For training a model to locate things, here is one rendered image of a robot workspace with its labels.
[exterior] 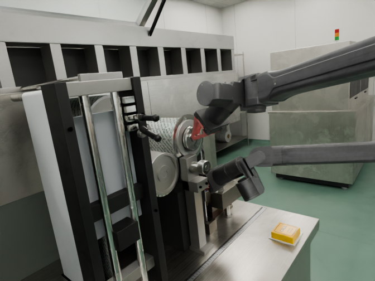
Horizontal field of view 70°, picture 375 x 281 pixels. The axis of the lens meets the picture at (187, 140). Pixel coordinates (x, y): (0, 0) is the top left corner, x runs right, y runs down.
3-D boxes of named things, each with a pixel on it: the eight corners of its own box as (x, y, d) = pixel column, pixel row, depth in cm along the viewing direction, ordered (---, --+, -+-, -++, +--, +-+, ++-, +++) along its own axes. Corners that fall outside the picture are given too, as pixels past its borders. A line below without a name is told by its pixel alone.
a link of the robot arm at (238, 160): (245, 152, 81) (235, 157, 77) (256, 173, 80) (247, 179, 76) (229, 161, 85) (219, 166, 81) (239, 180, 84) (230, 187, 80)
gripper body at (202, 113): (226, 126, 76) (244, 110, 72) (206, 134, 69) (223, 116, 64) (213, 109, 78) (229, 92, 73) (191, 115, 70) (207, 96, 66)
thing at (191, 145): (197, 154, 83) (183, 146, 77) (192, 153, 84) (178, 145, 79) (203, 131, 84) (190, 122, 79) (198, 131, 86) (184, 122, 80)
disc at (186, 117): (172, 165, 77) (172, 114, 76) (171, 165, 78) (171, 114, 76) (203, 158, 89) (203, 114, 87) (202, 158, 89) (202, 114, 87)
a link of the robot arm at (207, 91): (269, 111, 61) (268, 73, 61) (237, 109, 54) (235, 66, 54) (229, 116, 70) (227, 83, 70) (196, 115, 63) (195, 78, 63)
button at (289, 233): (293, 245, 82) (292, 237, 81) (270, 238, 86) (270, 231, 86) (300, 233, 87) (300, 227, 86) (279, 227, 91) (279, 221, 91)
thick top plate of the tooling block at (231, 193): (223, 210, 93) (221, 194, 92) (147, 189, 119) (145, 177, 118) (245, 193, 105) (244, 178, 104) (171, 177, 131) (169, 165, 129)
